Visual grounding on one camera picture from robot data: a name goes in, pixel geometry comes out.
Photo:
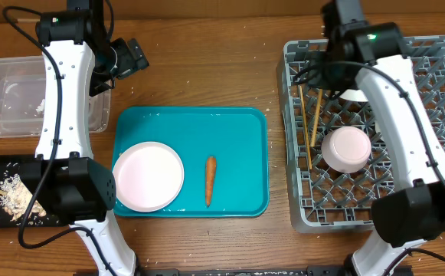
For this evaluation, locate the grey dishwasher rack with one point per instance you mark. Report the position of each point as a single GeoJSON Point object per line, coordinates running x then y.
{"type": "Point", "coordinates": [324, 200]}

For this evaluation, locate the teal plastic serving tray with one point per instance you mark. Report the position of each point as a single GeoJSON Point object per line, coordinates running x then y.
{"type": "Point", "coordinates": [235, 136]}

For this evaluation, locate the small white saucer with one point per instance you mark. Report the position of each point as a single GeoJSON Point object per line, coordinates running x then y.
{"type": "Point", "coordinates": [354, 95]}

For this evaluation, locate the peanut and rice scraps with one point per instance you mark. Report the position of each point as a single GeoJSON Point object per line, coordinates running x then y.
{"type": "Point", "coordinates": [14, 195]}

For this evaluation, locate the large white plate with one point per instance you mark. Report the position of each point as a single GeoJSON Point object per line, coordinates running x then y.
{"type": "Point", "coordinates": [148, 176]}

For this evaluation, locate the white napkin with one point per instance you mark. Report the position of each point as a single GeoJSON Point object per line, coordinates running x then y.
{"type": "Point", "coordinates": [40, 108]}

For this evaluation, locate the white bowl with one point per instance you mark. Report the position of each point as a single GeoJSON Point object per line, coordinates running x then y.
{"type": "Point", "coordinates": [346, 149]}

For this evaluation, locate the orange carrot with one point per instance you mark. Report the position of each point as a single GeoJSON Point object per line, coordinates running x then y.
{"type": "Point", "coordinates": [211, 166]}

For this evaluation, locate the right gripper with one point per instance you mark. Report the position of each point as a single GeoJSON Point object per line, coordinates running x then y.
{"type": "Point", "coordinates": [319, 80]}

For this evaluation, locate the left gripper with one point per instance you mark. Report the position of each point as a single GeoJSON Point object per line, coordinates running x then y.
{"type": "Point", "coordinates": [130, 63]}

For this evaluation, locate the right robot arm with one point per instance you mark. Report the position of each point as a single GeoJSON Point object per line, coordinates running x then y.
{"type": "Point", "coordinates": [375, 60]}

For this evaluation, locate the black plastic tray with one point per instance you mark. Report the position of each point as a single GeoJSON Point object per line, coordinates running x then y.
{"type": "Point", "coordinates": [15, 159]}

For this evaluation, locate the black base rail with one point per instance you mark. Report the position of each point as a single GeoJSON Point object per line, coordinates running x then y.
{"type": "Point", "coordinates": [319, 270]}

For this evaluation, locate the clear plastic bin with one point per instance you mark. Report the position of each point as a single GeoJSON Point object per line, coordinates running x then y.
{"type": "Point", "coordinates": [22, 88]}

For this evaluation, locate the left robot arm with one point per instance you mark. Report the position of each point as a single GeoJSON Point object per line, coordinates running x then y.
{"type": "Point", "coordinates": [81, 60]}

